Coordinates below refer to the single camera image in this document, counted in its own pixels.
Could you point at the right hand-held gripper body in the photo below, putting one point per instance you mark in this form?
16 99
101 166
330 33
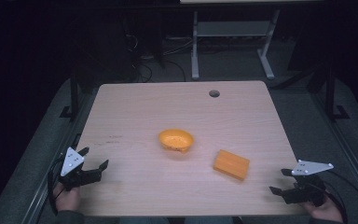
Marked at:
307 186

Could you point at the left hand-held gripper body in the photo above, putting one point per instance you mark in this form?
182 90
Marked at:
71 162

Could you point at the person's right hand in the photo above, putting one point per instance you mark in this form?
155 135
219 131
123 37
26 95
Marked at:
324 211

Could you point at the person's left hand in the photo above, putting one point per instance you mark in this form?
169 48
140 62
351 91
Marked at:
66 199

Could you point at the orange rectangular block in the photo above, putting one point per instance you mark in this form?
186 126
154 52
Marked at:
231 164

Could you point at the black metal stand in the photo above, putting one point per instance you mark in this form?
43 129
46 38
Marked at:
73 96
330 93

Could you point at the orange bowl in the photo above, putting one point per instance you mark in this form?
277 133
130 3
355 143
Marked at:
176 140

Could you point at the aluminium rail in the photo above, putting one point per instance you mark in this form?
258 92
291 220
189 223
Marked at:
351 155
45 180

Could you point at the white metal table frame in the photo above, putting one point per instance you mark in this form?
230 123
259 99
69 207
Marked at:
233 29

